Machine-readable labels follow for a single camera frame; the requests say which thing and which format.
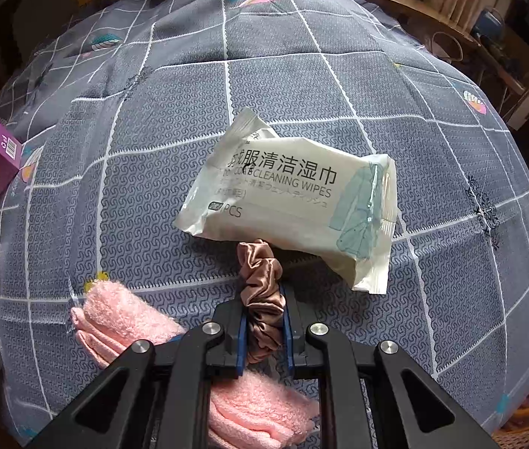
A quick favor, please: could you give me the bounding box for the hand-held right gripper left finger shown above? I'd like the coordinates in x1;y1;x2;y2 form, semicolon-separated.
26;302;247;449

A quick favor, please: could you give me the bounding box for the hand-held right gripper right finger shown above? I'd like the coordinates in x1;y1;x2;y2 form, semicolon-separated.
279;283;501;449

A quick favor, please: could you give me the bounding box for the brown satin scrunchie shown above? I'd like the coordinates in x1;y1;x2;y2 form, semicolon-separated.
237;238;286;366

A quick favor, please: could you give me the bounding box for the pink fluffy towel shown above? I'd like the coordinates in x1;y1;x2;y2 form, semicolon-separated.
70;282;319;449

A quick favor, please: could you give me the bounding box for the white wet wipes pack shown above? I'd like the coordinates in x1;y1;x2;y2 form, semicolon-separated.
174;107;397;295

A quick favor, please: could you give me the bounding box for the grey checked bedspread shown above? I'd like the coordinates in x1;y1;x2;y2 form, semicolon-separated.
0;0;529;449

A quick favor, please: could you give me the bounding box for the wooden desk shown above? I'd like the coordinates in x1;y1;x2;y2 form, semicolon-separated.
339;0;527;94

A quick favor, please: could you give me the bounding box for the blue mug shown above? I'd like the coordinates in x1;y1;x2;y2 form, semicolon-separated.
473;9;504;40

